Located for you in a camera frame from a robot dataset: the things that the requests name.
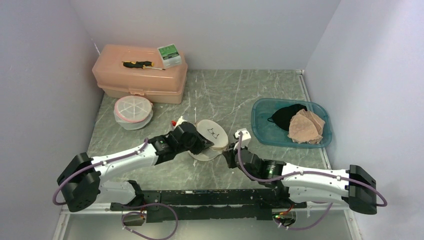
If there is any beige mesh laundry bag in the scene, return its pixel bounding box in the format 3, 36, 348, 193
188, 119, 229, 162

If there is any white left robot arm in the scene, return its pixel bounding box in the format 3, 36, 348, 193
52, 121, 214, 212

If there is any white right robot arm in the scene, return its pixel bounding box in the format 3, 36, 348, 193
223, 147, 380, 215

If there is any black bra in basin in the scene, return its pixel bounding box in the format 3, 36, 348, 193
267, 104, 307, 131

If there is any pink rimmed mesh laundry bag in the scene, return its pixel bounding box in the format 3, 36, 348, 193
113, 95, 153, 131

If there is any beige bra in basin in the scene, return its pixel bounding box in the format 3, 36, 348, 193
288, 109, 326, 145

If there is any teal plastic basin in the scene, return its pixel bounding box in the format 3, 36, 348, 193
251, 98, 333, 149

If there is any small green white box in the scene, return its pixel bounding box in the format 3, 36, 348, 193
157, 44, 183, 69

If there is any black yellow screwdriver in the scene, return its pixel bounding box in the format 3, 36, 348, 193
122, 61, 165, 71

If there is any pink plastic storage box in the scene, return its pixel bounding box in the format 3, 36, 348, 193
92, 44, 188, 104

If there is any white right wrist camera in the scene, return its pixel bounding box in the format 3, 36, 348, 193
233, 128, 252, 150

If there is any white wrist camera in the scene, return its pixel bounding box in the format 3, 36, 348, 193
171, 116, 187, 130
233, 128, 252, 150

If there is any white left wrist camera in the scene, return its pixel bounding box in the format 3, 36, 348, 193
171, 116, 187, 130

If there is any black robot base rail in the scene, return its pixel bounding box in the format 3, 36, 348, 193
110, 188, 307, 223

